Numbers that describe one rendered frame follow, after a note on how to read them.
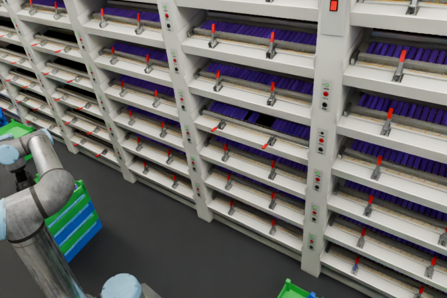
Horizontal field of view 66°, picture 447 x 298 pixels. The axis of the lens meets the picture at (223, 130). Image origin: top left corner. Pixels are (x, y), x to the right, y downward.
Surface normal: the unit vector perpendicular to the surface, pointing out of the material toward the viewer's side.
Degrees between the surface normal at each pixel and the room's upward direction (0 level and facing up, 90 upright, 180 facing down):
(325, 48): 90
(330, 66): 90
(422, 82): 15
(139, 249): 0
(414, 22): 105
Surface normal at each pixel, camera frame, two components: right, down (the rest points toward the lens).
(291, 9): -0.53, 0.71
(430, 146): -0.23, -0.66
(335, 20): -0.57, 0.51
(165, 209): -0.09, -0.82
